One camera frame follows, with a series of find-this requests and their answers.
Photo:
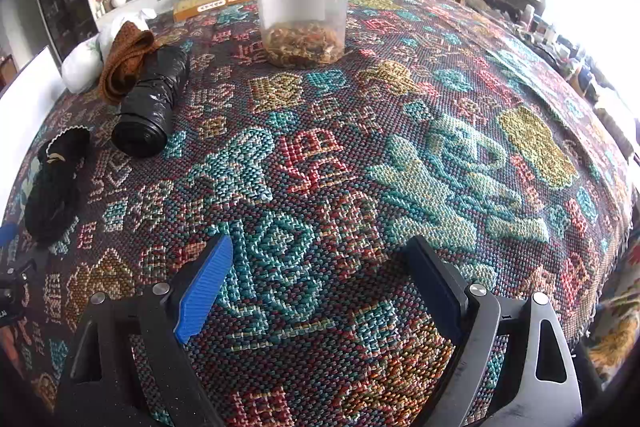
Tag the white storage box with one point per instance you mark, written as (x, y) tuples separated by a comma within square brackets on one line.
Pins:
[(25, 104)]

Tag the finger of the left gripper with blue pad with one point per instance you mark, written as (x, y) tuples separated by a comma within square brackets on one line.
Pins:
[(8, 231)]

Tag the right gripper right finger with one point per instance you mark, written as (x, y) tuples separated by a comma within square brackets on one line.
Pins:
[(537, 383)]

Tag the brown knitted cloth roll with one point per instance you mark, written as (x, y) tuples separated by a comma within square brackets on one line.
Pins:
[(123, 64)]

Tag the black plastic bag roll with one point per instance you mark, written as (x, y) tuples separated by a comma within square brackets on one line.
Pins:
[(145, 115)]

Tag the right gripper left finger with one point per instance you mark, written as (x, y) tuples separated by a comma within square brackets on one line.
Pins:
[(100, 386)]

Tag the white bundled cloth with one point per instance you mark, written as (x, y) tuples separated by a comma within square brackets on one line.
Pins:
[(81, 68)]

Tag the colourful woven table cloth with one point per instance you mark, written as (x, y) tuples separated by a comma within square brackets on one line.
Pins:
[(436, 122)]

